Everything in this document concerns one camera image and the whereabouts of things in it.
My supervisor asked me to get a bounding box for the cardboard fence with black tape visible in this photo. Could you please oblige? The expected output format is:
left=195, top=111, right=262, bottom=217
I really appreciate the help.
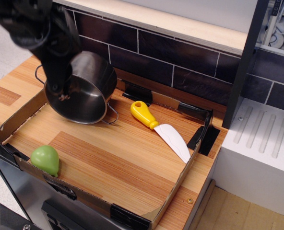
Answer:
left=0, top=76, right=226, bottom=230

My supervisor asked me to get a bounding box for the stainless steel pot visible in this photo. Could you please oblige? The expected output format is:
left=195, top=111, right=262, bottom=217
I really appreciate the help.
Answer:
left=44, top=51, right=118, bottom=125

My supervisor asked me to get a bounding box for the yellow handled toy knife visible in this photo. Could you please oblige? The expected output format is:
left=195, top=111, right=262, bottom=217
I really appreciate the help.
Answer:
left=130, top=101, right=191, bottom=163

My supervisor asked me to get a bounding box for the dark grey vertical post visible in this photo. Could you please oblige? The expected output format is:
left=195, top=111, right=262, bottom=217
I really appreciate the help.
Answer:
left=222, top=0, right=269, bottom=129

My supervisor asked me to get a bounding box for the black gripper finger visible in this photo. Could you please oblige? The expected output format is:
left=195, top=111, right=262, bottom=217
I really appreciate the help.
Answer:
left=45, top=58, right=72, bottom=101

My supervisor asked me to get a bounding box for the green toy pear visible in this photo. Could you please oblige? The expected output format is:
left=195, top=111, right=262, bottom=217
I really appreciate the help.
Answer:
left=30, top=145, right=59, bottom=177

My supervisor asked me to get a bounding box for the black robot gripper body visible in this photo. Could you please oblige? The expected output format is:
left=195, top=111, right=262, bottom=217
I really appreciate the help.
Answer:
left=0, top=0, right=81, bottom=69

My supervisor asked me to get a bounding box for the white grooved sink drainboard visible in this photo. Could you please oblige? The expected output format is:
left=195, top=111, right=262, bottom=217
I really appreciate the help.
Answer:
left=220, top=98, right=284, bottom=175

